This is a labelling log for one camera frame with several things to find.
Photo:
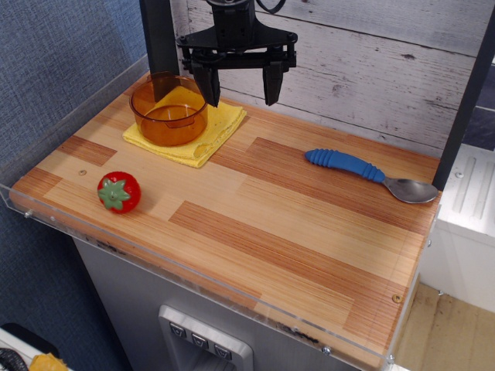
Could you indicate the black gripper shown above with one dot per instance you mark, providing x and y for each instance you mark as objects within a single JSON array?
[{"x": 238, "y": 40}]

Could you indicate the blue handled metal spoon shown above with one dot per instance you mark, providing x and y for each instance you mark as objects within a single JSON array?
[{"x": 405, "y": 190}]

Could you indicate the yellow folded cloth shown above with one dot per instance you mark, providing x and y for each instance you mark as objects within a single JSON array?
[{"x": 222, "y": 122}]

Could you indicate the orange transparent plastic pot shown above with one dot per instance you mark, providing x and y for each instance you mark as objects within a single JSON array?
[{"x": 169, "y": 110}]

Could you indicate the red toy tomato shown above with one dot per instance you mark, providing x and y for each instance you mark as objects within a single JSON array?
[{"x": 119, "y": 192}]

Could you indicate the clear acrylic table guard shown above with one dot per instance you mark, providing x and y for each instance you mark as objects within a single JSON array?
[{"x": 320, "y": 253}]

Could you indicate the grey toy fridge cabinet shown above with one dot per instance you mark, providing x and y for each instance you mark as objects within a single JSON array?
[{"x": 132, "y": 295}]

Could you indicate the silver dispenser button panel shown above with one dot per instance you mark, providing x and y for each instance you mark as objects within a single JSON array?
[{"x": 195, "y": 345}]

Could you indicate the white toy sink counter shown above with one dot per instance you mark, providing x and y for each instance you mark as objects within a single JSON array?
[{"x": 459, "y": 257}]

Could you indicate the yellow spiky toy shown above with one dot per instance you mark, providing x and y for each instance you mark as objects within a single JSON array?
[{"x": 47, "y": 362}]

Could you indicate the black left vertical post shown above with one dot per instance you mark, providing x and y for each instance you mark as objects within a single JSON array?
[{"x": 160, "y": 37}]

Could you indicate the black vertical post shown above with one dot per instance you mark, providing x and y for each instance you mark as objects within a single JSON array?
[
  {"x": 160, "y": 37},
  {"x": 471, "y": 95}
]

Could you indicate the black right vertical post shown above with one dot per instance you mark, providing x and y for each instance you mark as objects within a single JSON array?
[{"x": 471, "y": 95}]

